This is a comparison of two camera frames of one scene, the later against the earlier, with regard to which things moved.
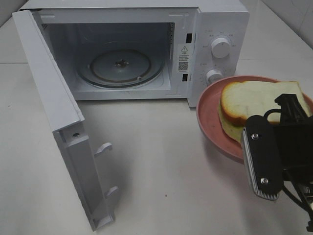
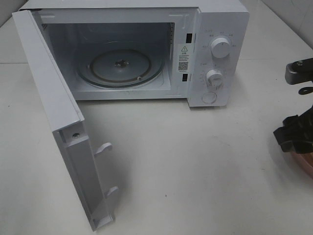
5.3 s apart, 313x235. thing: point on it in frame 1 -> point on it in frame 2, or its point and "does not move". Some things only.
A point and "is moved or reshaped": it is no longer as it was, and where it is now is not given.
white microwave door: (65, 120) does not move
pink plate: (208, 115) is moved or reshaped
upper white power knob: (220, 48) does not move
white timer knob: (213, 76) does not move
